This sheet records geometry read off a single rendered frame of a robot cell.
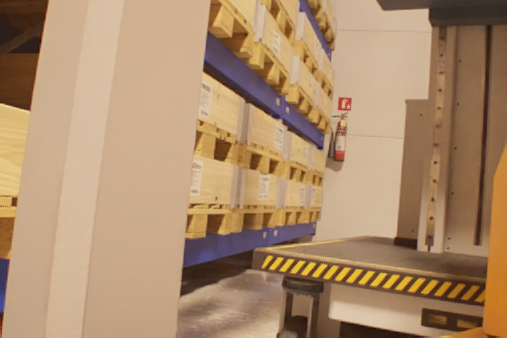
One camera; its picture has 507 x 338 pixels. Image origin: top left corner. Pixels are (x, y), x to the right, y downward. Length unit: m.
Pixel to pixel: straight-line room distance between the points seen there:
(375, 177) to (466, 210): 3.84
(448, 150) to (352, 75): 4.11
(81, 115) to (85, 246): 0.04
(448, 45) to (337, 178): 3.95
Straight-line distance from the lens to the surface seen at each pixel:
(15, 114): 1.21
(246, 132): 2.69
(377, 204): 5.65
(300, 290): 1.33
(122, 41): 0.17
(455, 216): 1.86
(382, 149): 5.68
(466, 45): 1.96
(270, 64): 3.12
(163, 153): 0.18
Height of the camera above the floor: 0.49
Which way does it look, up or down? 6 degrees up
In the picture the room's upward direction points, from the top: 6 degrees clockwise
